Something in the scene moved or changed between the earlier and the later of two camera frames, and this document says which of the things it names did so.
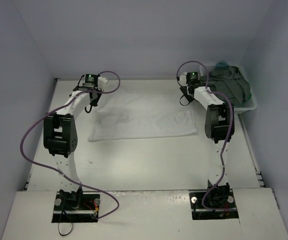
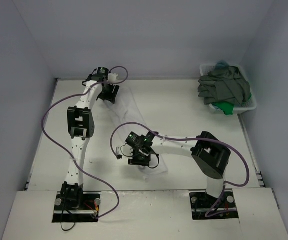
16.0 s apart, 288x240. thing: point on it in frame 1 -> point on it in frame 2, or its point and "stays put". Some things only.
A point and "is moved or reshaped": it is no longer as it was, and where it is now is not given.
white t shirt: [131, 115] is moved or reshaped
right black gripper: [184, 93] -> [138, 160]
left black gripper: [94, 99] -> [109, 94]
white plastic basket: [248, 106] stays put
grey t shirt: [231, 81] stays put
